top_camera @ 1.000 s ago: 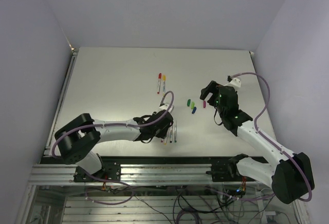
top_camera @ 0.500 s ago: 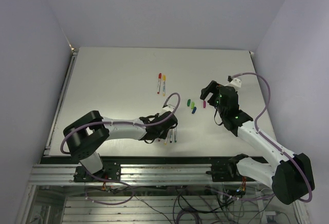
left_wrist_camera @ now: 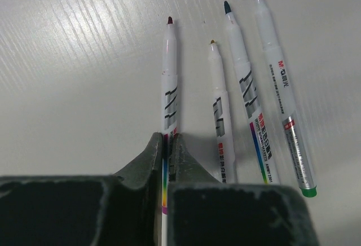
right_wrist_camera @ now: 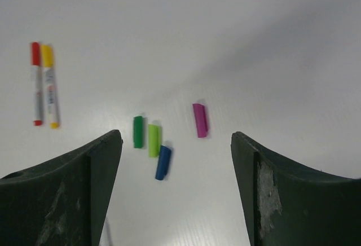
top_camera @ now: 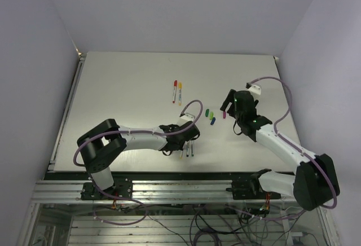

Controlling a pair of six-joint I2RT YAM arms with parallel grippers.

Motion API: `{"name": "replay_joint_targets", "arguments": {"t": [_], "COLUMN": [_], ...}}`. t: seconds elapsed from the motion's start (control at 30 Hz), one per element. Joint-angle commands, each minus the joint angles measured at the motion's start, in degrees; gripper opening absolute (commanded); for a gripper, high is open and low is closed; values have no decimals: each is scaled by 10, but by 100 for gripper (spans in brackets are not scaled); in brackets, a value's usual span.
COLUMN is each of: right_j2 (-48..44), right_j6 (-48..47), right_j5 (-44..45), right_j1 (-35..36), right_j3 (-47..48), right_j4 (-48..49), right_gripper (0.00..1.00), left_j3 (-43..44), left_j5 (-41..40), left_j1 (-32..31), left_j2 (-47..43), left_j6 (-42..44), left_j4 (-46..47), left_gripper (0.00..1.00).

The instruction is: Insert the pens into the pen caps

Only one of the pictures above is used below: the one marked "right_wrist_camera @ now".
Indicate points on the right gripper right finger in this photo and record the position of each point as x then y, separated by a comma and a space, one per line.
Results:
287, 203

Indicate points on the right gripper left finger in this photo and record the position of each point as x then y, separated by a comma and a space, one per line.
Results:
62, 201

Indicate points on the red marker pen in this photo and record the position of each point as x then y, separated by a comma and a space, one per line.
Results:
36, 74

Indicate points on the yellow marker pen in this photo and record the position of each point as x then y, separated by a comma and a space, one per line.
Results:
50, 86

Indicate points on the dark green pen cap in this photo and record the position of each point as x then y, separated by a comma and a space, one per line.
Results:
138, 132

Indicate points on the light green pen cap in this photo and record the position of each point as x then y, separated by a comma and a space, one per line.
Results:
154, 140

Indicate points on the blue pen cap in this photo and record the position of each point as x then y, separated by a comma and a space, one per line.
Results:
163, 163

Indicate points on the magenta pen cap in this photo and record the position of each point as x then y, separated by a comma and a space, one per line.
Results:
201, 120

